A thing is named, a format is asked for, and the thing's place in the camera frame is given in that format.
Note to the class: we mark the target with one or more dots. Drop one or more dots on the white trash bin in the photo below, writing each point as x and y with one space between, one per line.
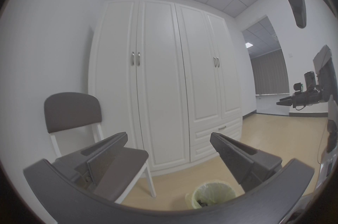
211 188

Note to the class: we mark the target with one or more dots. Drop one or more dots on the white wardrobe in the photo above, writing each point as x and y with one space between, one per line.
158 72

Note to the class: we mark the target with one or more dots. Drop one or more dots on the ceiling light panel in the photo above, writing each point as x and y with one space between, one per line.
248 44

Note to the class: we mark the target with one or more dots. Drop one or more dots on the white chair with grey seat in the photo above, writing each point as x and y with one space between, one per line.
71 112

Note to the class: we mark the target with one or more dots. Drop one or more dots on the black plastic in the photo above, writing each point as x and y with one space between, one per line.
202 203

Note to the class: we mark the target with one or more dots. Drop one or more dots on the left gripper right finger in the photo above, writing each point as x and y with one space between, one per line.
237 159

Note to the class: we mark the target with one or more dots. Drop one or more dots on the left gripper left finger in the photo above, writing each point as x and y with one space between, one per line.
105 157

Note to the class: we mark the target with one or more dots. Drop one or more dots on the yellow plastic bag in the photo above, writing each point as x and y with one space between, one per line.
188 199

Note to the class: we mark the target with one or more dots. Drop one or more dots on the grey curtain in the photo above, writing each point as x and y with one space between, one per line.
269 72

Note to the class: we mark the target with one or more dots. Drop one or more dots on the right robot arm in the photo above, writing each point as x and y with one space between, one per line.
327 80

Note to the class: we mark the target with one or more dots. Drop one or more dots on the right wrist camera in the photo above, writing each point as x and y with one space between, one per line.
298 87

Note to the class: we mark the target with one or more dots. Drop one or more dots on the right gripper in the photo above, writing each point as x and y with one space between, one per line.
306 99

